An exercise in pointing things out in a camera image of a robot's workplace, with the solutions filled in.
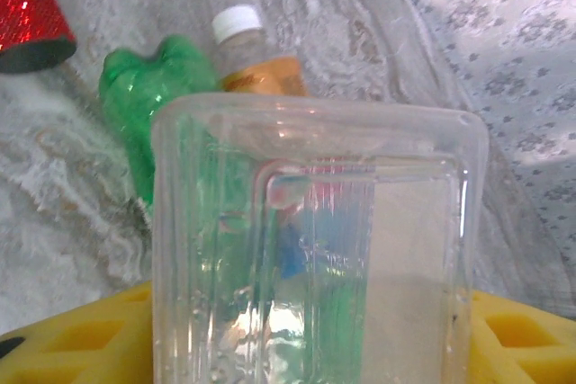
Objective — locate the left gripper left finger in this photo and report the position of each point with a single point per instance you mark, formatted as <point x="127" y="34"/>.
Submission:
<point x="76" y="348"/>

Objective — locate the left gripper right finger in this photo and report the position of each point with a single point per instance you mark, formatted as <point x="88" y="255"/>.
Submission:
<point x="526" y="348"/>

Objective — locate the clear square plastic container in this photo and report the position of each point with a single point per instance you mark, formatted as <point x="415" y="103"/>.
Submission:
<point x="405" y="244"/>

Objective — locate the small green plastic bottle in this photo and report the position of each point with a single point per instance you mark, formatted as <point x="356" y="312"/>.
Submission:
<point x="144" y="100"/>

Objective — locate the orange red label bottle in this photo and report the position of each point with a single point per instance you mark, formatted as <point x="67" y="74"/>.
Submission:
<point x="265" y="76"/>

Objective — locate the red glitter tube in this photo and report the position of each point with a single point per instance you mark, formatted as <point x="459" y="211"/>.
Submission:
<point x="27" y="11"/>

